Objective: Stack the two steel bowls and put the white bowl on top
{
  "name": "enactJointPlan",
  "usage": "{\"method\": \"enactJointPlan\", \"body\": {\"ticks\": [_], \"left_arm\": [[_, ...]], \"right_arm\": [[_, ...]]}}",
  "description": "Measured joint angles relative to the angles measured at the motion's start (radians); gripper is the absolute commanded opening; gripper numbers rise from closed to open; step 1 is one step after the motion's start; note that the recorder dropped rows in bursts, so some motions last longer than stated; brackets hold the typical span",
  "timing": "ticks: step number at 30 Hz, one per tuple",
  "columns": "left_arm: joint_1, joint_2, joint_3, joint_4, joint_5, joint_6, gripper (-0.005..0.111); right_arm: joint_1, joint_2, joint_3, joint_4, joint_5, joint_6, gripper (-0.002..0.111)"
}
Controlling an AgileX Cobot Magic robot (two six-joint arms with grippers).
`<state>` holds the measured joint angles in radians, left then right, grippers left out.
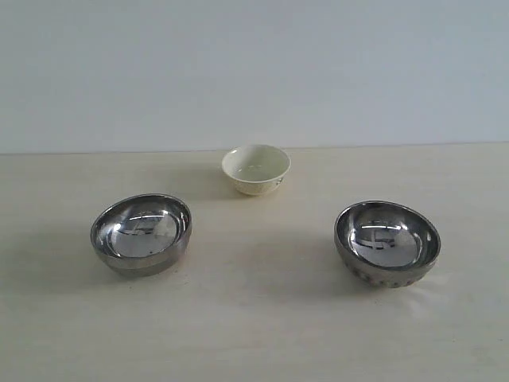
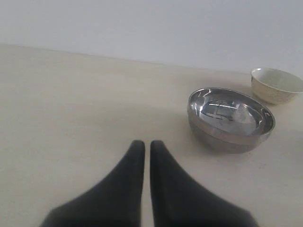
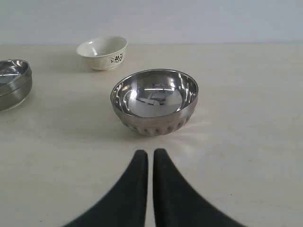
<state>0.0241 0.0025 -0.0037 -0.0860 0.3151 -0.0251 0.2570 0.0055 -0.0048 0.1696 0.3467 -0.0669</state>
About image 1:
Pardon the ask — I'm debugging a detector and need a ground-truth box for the smooth steel bowl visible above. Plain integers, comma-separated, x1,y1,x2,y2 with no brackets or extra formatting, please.
90,193,192,278

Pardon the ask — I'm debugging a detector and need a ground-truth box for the dimpled steel bowl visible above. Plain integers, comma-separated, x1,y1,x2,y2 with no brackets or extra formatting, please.
334,201,441,288

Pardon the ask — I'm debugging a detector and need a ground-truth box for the cream ceramic bowl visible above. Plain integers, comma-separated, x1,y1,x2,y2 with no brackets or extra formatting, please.
221,144,291,197

